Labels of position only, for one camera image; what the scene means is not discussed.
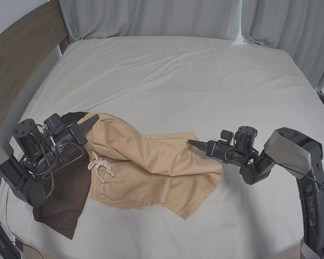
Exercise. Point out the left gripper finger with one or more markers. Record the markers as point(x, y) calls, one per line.
point(89, 122)

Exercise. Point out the pale green curtain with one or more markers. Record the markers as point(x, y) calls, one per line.
point(151, 7)
point(291, 15)

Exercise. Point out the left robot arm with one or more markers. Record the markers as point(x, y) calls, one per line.
point(27, 142)

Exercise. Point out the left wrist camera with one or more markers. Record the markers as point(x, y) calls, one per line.
point(54, 123)

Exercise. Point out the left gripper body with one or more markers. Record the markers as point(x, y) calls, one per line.
point(73, 137)

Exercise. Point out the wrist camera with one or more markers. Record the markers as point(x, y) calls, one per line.
point(54, 123)
point(226, 136)

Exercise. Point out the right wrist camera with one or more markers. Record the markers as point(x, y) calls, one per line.
point(226, 136)

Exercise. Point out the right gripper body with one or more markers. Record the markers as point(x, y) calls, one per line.
point(217, 150)

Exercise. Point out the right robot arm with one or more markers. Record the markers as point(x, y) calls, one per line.
point(283, 150)

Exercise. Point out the bed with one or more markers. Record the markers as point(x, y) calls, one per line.
point(178, 77)

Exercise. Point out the dark brown garment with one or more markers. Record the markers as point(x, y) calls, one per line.
point(67, 198)

